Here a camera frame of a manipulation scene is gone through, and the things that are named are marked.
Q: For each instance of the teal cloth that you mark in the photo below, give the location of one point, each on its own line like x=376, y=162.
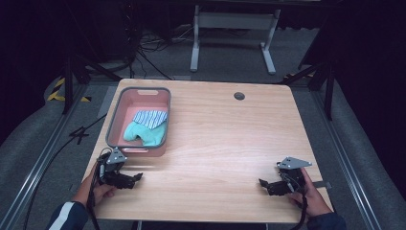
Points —
x=146, y=135

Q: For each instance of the black metal stand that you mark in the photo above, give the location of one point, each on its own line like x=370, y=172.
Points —
x=328, y=83
x=68, y=83

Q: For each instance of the pink basin with gray rim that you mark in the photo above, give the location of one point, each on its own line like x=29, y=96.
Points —
x=127, y=102

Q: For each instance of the white metal desk frame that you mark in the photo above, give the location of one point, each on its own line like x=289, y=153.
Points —
x=234, y=20

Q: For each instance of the blue white striped cloth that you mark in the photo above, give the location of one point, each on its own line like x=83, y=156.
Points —
x=150, y=118

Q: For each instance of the person's left hand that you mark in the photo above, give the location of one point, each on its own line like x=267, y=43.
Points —
x=95, y=190

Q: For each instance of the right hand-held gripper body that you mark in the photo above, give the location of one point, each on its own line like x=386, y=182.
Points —
x=293, y=174

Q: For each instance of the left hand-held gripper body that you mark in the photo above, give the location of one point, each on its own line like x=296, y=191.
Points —
x=112, y=161

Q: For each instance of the aluminium floor rail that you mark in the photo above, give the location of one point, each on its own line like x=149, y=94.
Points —
x=35, y=166
x=346, y=159

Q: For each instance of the person's right hand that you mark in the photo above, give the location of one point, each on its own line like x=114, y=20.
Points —
x=314, y=198

